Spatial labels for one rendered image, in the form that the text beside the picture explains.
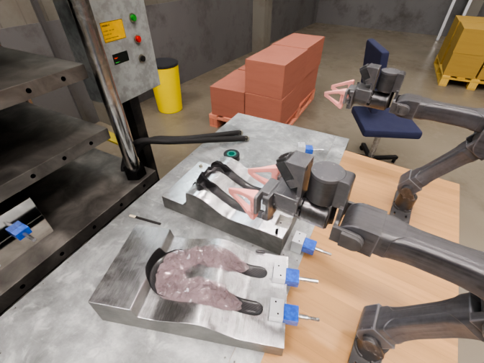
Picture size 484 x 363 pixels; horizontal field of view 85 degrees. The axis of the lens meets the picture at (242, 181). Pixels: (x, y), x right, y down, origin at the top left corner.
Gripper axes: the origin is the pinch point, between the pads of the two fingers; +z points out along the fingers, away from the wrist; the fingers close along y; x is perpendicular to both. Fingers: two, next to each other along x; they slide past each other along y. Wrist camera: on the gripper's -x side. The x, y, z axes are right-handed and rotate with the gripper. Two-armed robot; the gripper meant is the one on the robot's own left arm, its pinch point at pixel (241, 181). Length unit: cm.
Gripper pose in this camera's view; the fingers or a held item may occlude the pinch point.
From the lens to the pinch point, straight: 58.6
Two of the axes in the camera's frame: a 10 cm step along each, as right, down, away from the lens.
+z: -8.5, -3.3, 4.2
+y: -5.3, 5.5, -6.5
